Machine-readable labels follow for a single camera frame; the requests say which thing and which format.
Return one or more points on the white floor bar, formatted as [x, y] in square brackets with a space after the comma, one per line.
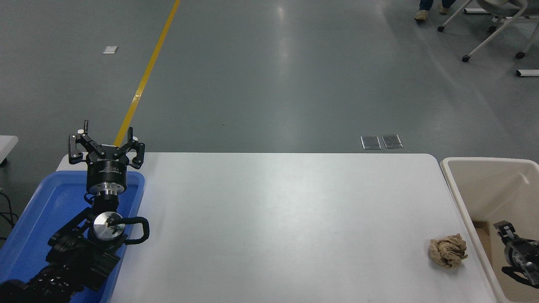
[528, 73]
[478, 11]

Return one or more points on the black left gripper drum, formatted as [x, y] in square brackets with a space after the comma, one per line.
[107, 174]

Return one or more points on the white wheeled office chair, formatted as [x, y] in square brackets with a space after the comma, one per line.
[501, 21]

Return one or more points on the white side table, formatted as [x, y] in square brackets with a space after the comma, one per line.
[6, 145]

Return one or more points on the tan paper ball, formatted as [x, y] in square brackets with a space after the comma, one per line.
[448, 251]

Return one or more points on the blue plastic tray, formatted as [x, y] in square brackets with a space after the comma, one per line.
[46, 206]

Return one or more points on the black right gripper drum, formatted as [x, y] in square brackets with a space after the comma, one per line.
[524, 254]

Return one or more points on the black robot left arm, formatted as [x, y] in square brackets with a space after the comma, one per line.
[71, 256]

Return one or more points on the silver floor plate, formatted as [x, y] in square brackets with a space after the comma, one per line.
[392, 141]
[371, 142]

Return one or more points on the white floor patch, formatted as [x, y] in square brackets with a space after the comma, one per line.
[110, 49]

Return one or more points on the person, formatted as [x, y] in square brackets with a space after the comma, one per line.
[422, 14]

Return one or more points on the large pale bin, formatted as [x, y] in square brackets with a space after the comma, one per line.
[488, 189]

